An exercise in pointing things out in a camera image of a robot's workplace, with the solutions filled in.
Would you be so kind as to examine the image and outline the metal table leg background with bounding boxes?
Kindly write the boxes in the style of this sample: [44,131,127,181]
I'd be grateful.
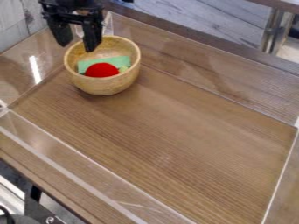
[260,8,295,55]

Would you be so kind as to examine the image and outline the black table leg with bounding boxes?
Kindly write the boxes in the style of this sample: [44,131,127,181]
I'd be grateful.
[24,185,65,224]

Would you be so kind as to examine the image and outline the wooden bowl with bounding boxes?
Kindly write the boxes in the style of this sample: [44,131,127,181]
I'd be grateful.
[64,36,142,95]

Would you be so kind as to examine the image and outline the red round fruit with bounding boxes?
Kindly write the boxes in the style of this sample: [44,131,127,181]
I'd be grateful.
[85,63,119,78]

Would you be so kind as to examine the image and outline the clear acrylic tray wall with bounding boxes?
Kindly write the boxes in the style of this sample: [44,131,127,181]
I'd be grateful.
[0,104,195,224]

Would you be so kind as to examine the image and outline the green sponge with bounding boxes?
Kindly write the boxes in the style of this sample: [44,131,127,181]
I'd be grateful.
[77,56,132,74]

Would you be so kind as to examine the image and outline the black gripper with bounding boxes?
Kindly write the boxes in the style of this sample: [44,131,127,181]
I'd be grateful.
[39,0,103,53]

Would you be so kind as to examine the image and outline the black cable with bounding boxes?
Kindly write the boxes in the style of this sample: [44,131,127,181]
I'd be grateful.
[0,205,16,224]

